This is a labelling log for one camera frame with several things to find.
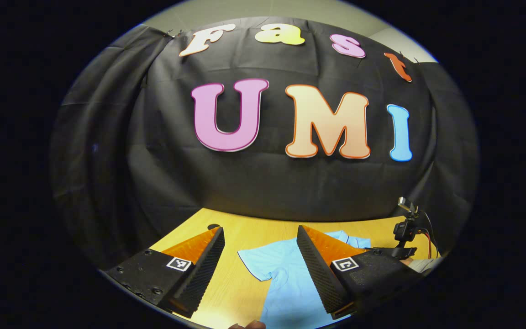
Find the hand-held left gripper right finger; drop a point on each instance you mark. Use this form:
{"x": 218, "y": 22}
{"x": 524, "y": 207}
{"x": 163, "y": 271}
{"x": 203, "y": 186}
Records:
{"x": 322, "y": 283}

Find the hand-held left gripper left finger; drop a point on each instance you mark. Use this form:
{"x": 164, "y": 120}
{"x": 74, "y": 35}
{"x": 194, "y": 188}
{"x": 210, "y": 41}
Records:
{"x": 206, "y": 274}

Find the light blue T-shirt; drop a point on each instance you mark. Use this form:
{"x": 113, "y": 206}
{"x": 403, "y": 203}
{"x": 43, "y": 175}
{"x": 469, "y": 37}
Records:
{"x": 286, "y": 283}

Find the black backdrop cloth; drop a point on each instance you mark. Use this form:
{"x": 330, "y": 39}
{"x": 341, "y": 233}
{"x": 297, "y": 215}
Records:
{"x": 290, "y": 183}

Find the small black camera on stand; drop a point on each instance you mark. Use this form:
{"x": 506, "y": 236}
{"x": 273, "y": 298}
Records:
{"x": 404, "y": 228}

